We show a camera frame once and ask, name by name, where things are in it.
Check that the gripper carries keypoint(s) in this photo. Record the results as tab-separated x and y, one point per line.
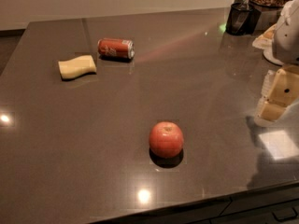
287	36

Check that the yellow sponge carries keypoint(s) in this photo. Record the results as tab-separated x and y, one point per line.
77	67

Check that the dark drawer front with handle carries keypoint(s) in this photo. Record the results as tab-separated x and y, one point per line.
273	207

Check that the red soda can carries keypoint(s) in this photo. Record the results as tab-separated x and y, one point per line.
116	48

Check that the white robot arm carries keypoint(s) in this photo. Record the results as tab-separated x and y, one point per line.
285	46

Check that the black cup holder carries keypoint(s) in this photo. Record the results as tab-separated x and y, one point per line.
243	18

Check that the white plate with snacks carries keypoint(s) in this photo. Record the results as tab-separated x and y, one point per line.
264	42

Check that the red apple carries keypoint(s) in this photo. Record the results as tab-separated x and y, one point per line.
166	139

